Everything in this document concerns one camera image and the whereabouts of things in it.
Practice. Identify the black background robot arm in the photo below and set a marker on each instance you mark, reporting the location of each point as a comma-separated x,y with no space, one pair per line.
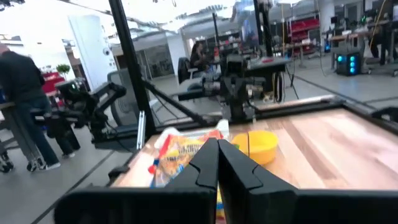
87,102

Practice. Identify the black aluminium table frame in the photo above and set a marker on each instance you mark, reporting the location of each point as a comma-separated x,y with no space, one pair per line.
130,62

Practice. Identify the wide clear plastic bin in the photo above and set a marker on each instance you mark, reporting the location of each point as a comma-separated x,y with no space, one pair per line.
223,127

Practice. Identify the silver aluminium bar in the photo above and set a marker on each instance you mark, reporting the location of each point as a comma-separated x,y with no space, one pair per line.
141,130

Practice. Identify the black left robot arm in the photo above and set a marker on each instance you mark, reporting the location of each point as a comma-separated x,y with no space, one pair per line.
236,93

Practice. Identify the grey mesh office chair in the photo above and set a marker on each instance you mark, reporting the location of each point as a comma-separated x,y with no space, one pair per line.
124,105

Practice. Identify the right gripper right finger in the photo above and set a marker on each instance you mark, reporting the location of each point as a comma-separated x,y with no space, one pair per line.
280,208

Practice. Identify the red storage shelf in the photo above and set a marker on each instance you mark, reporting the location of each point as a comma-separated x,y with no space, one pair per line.
303,31

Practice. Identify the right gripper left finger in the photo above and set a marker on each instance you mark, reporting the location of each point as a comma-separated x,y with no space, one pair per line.
155,208

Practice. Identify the small green potted plant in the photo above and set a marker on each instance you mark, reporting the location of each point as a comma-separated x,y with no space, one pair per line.
63,68

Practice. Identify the white square pillar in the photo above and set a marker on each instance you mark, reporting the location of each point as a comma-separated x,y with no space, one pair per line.
93,49

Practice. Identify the yellow plastic bowl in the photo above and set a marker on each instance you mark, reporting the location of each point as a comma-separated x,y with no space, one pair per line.
261,146

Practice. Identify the blue yellow noodle packet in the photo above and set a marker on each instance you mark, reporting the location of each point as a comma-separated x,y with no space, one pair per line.
174,155

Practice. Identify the computer tower blue lights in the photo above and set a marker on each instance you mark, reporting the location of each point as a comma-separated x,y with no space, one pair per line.
348,63

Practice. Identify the black office chair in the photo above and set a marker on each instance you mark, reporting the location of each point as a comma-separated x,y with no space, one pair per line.
183,70

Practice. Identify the person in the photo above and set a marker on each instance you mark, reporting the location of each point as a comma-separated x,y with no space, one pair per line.
21,93
199,57

